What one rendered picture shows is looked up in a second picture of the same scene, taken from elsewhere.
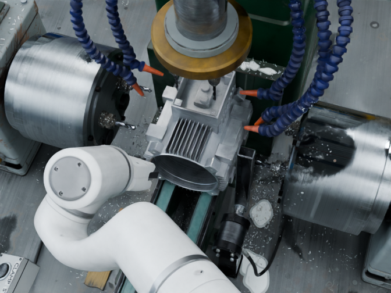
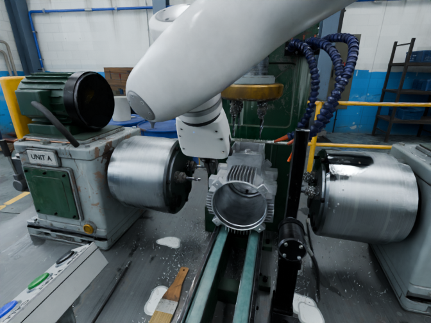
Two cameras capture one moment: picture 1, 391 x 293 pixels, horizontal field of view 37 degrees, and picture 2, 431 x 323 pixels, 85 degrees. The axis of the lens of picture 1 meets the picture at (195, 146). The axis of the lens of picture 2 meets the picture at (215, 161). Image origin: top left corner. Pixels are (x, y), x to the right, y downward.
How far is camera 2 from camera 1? 80 cm
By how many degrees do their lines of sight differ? 42
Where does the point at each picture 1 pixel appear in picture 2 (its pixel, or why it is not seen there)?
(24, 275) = (89, 261)
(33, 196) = (110, 263)
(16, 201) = not seen: hidden behind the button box
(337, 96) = not seen: hidden behind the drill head
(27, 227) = (99, 285)
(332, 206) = (372, 198)
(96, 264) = (215, 20)
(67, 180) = (176, 11)
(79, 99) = (163, 150)
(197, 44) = (253, 75)
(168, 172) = (223, 218)
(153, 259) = not seen: outside the picture
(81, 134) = (162, 175)
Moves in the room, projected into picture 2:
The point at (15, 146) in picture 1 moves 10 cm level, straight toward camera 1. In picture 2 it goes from (106, 216) to (117, 231)
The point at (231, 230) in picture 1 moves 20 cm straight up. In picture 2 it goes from (292, 227) to (304, 141)
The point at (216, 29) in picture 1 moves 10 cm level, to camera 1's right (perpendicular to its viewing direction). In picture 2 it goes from (264, 67) to (300, 67)
